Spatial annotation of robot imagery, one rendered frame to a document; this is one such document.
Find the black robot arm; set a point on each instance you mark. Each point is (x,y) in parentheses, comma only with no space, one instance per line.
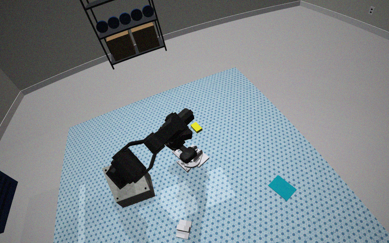
(126,167)

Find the teal flat rectangular plate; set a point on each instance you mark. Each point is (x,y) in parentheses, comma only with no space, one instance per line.
(282,187)

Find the yellow flat block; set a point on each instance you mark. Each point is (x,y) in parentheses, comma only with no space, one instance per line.
(197,128)

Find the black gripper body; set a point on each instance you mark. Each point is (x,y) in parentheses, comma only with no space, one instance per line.
(187,153)

